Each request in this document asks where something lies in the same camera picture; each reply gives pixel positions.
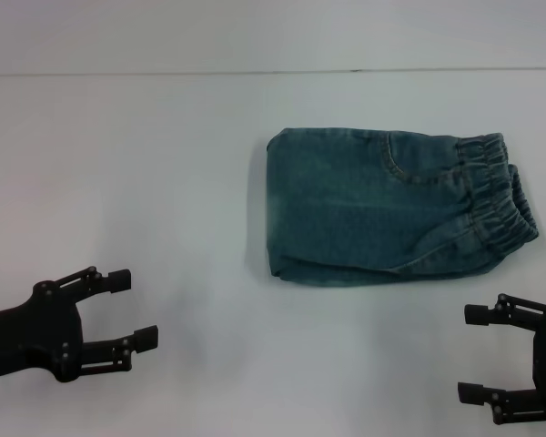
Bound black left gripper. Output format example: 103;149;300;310
0;266;159;382

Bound blue denim shorts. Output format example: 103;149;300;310
266;127;541;289

